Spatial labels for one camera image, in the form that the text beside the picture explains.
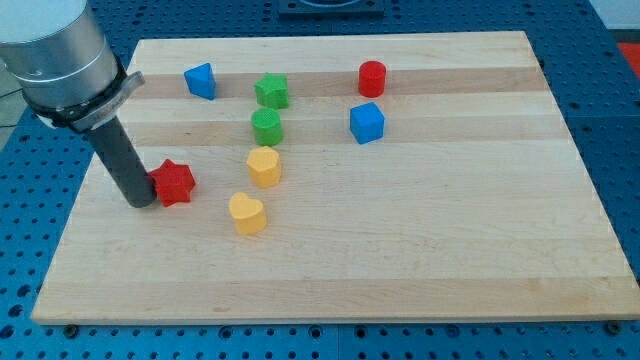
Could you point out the red star block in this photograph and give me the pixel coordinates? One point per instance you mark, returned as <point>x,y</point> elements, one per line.
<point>173,183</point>

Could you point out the blue triangle block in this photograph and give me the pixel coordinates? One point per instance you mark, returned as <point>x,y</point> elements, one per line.
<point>201,82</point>

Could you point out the yellow pentagon block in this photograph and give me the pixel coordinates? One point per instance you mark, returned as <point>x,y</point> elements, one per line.
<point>264,167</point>

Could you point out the green star block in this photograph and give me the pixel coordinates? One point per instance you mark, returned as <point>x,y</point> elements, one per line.
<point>272,91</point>

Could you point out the light wooden board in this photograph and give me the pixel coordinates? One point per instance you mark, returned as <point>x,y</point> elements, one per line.
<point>475,205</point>

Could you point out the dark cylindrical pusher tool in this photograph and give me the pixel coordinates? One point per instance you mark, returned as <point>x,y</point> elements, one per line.
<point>115,150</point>

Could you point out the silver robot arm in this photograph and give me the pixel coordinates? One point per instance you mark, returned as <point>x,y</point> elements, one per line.
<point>63,61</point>

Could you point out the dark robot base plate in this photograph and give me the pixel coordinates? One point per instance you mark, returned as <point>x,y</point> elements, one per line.
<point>330,8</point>

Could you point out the green cylinder block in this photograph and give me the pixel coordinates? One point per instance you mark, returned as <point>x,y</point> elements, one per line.
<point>267,128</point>

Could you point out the yellow heart block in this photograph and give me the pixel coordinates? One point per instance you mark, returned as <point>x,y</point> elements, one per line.
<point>248,214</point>

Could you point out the red cylinder block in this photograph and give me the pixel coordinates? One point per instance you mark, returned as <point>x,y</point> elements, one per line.
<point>372,79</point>

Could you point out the blue cube block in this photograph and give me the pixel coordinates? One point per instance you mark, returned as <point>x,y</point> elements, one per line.
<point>366,123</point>

